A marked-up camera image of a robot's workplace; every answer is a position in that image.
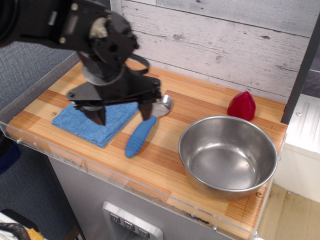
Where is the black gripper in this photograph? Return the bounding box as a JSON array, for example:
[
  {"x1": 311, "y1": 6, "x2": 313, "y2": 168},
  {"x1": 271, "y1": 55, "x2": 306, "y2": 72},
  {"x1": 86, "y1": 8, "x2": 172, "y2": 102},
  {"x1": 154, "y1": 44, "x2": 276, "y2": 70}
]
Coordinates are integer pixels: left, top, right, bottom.
[{"x1": 66, "y1": 68, "x2": 161, "y2": 126}]

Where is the blue handled metal spoon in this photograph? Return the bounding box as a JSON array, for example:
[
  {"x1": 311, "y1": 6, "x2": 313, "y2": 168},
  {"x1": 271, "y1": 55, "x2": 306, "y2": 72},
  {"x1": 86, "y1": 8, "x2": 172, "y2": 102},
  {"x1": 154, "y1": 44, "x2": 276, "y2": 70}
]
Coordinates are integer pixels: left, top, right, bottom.
[{"x1": 125, "y1": 94, "x2": 173, "y2": 158}]

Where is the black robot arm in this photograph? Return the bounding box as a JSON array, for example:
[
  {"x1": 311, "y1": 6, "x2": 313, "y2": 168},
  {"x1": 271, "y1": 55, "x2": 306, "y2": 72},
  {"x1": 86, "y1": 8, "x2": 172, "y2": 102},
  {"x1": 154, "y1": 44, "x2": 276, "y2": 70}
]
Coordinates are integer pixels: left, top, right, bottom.
[{"x1": 0, "y1": 0, "x2": 161, "y2": 125}]

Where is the folded blue towel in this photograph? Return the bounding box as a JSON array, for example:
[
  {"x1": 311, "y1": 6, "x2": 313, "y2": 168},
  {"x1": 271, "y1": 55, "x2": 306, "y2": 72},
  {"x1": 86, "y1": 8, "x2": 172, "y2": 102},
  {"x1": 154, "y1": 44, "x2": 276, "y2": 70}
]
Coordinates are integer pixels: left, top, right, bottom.
[{"x1": 51, "y1": 102, "x2": 139, "y2": 148}]

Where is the grey toy kitchen cabinet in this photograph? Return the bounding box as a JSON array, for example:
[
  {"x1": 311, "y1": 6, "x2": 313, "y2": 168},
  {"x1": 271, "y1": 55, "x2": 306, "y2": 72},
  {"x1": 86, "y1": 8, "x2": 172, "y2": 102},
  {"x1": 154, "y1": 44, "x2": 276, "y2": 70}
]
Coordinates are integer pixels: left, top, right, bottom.
[{"x1": 49, "y1": 157, "x2": 228, "y2": 240}]

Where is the silver control panel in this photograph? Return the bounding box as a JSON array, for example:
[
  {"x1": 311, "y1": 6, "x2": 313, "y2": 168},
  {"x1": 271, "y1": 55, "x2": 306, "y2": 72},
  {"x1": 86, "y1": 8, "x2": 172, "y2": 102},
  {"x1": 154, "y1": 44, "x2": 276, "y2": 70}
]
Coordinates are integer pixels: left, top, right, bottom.
[{"x1": 102, "y1": 201, "x2": 164, "y2": 240}]

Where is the stainless steel bowl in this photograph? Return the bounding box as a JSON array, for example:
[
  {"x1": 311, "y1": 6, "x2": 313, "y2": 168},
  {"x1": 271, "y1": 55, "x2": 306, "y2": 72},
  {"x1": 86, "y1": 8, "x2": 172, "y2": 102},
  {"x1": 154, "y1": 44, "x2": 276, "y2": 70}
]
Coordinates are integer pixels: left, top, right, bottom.
[{"x1": 178, "y1": 115, "x2": 278, "y2": 201}]

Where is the red plastic cone toy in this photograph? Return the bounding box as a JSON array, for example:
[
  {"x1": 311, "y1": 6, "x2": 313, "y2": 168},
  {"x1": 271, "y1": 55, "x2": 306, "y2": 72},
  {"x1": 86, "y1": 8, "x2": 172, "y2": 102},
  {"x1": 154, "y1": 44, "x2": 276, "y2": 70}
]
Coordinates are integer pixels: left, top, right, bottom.
[{"x1": 227, "y1": 91, "x2": 256, "y2": 121}]

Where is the white metal cabinet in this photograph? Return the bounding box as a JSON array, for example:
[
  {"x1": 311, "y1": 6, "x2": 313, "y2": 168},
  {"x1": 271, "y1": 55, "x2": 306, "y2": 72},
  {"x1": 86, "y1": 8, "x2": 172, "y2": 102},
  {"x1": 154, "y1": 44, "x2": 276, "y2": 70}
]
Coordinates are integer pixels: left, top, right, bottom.
[{"x1": 273, "y1": 94, "x2": 320, "y2": 202}]

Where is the black braided cable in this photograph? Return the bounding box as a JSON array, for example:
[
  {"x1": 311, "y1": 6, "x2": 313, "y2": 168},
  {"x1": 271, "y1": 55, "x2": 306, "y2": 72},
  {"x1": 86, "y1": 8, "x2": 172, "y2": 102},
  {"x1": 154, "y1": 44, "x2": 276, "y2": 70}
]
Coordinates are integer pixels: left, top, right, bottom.
[{"x1": 0, "y1": 222, "x2": 32, "y2": 240}]

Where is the clear acrylic guard rail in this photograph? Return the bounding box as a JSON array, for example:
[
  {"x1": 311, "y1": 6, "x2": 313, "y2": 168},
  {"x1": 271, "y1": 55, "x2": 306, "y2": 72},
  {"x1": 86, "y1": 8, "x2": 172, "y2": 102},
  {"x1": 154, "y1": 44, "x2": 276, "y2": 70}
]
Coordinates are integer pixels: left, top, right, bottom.
[{"x1": 0, "y1": 53, "x2": 272, "y2": 240}]

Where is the dark grey right post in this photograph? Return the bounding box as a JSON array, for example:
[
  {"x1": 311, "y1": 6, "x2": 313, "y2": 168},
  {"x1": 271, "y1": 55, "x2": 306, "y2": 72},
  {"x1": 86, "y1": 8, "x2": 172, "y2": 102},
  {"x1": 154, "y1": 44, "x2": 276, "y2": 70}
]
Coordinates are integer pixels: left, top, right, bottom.
[{"x1": 281, "y1": 16, "x2": 320, "y2": 125}]

